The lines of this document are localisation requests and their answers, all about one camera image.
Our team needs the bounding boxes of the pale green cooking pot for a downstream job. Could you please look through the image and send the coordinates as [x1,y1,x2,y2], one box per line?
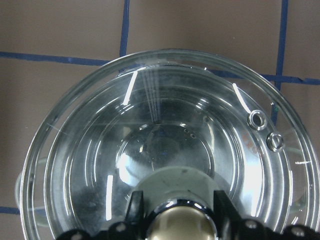
[19,144,309,233]

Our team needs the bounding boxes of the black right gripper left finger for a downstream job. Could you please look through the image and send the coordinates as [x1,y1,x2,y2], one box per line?
[124,190,144,224]

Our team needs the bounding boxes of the glass pot lid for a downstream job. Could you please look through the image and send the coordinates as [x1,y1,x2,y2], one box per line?
[19,49,320,240]

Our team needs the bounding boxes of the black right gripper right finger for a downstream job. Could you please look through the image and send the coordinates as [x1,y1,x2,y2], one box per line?
[213,190,242,223]

